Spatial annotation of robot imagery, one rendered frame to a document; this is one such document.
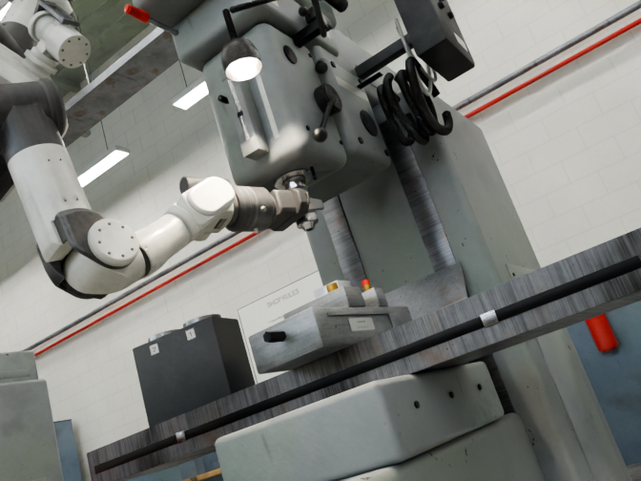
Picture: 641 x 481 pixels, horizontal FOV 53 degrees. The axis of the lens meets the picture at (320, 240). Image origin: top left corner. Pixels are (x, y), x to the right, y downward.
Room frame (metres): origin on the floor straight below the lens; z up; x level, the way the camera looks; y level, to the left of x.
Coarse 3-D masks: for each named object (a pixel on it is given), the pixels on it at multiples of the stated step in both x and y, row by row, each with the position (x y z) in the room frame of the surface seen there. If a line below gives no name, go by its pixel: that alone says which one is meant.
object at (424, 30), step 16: (400, 0) 1.29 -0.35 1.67; (416, 0) 1.27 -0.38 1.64; (432, 0) 1.27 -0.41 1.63; (416, 16) 1.28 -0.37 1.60; (432, 16) 1.27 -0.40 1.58; (448, 16) 1.36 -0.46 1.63; (416, 32) 1.29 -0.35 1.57; (432, 32) 1.27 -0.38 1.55; (448, 32) 1.29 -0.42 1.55; (416, 48) 1.29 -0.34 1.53; (432, 48) 1.28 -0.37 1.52; (448, 48) 1.30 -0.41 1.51; (464, 48) 1.38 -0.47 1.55; (432, 64) 1.35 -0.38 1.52; (448, 64) 1.38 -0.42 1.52; (464, 64) 1.40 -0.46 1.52; (448, 80) 1.46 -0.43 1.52
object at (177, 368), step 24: (168, 336) 1.40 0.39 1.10; (192, 336) 1.38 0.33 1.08; (216, 336) 1.36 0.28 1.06; (240, 336) 1.47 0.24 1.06; (144, 360) 1.42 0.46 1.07; (168, 360) 1.40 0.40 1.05; (192, 360) 1.38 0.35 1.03; (216, 360) 1.37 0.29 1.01; (240, 360) 1.44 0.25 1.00; (144, 384) 1.43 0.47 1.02; (168, 384) 1.41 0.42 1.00; (192, 384) 1.39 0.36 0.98; (216, 384) 1.37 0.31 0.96; (240, 384) 1.41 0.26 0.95; (168, 408) 1.41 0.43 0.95; (192, 408) 1.39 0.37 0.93
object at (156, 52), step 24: (600, 24) 4.49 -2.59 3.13; (144, 48) 3.66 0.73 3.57; (168, 48) 3.74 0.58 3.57; (120, 72) 3.82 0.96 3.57; (144, 72) 3.91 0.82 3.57; (552, 72) 4.74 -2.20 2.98; (96, 96) 4.01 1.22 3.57; (120, 96) 4.10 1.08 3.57; (480, 96) 5.01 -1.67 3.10; (504, 96) 4.92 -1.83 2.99; (72, 120) 4.20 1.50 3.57; (96, 120) 4.30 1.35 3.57; (216, 240) 6.50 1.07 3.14; (240, 240) 6.35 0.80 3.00; (96, 312) 7.50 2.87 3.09; (48, 336) 7.95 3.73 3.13
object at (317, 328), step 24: (312, 312) 1.05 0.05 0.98; (336, 312) 1.10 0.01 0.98; (360, 312) 1.17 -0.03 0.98; (384, 312) 1.25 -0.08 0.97; (408, 312) 1.34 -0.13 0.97; (288, 336) 1.08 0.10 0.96; (312, 336) 1.05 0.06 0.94; (336, 336) 1.08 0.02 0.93; (360, 336) 1.15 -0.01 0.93; (264, 360) 1.11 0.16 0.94; (288, 360) 1.08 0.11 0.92; (312, 360) 1.16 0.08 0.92
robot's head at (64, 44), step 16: (48, 16) 0.99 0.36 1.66; (32, 32) 1.00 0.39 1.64; (48, 32) 0.97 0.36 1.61; (64, 32) 0.97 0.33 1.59; (32, 48) 0.99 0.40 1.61; (48, 48) 0.98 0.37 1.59; (64, 48) 0.97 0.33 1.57; (80, 48) 1.00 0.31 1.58; (48, 64) 1.01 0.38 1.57; (64, 64) 1.00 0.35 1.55; (80, 64) 1.02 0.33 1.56
